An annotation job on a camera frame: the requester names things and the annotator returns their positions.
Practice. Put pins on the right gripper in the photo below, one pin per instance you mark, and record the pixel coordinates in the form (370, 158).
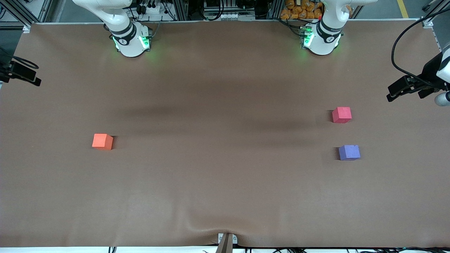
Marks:
(14, 70)

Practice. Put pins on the orange foam block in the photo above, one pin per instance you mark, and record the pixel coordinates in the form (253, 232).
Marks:
(102, 141)

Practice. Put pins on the white power strip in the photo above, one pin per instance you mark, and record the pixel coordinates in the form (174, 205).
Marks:
(153, 8)

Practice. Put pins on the brown bar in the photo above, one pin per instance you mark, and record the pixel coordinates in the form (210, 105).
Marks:
(225, 246)

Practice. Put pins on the white corner clamp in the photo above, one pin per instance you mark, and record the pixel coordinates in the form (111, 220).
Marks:
(26, 29)
(428, 23)

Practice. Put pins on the purple foam block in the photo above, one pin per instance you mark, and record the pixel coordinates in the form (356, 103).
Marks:
(349, 152)

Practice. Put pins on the brown table mat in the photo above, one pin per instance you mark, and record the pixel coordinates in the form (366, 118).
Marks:
(211, 175)

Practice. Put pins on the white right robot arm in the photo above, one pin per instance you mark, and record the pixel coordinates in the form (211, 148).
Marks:
(130, 42)

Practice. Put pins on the pile of orange bags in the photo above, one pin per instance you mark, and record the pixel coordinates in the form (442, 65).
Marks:
(300, 10)

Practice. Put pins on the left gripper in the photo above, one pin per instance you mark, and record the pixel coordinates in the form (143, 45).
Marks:
(429, 72)

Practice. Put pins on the metal bracket plate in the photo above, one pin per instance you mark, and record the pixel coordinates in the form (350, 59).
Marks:
(234, 239)

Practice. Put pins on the white connector strip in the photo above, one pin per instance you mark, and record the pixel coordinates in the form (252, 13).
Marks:
(225, 16)

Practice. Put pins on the aluminium frame post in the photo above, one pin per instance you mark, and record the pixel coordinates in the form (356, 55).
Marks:
(276, 8)
(19, 12)
(180, 10)
(437, 8)

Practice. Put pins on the red foam block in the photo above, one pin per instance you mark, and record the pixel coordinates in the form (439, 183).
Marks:
(341, 115)

